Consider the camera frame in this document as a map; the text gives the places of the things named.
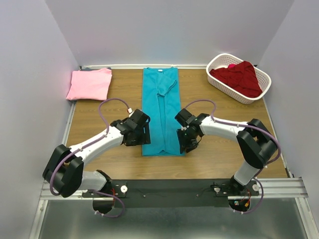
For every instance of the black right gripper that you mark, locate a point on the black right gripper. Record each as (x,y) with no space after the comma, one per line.
(190,146)

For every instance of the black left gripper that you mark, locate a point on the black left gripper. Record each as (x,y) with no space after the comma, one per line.
(145,139)

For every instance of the teal t-shirt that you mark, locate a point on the teal t-shirt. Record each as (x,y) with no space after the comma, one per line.
(161,102)

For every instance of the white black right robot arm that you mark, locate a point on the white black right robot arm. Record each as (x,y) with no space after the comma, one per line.
(259,148)

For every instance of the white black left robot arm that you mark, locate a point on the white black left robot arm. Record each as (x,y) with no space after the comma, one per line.
(65,169)

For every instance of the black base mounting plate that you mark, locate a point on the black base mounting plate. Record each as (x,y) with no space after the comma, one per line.
(173,193)

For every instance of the folded pink t-shirt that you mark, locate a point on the folded pink t-shirt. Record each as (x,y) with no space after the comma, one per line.
(90,85)

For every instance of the dark red t-shirt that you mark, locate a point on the dark red t-shirt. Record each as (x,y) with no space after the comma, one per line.
(241,78)

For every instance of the dark folded t-shirt underneath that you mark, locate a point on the dark folded t-shirt underneath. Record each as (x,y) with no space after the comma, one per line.
(96,69)

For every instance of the aluminium table frame rail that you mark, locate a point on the aluminium table frame rail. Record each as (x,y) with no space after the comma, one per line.
(273,188)

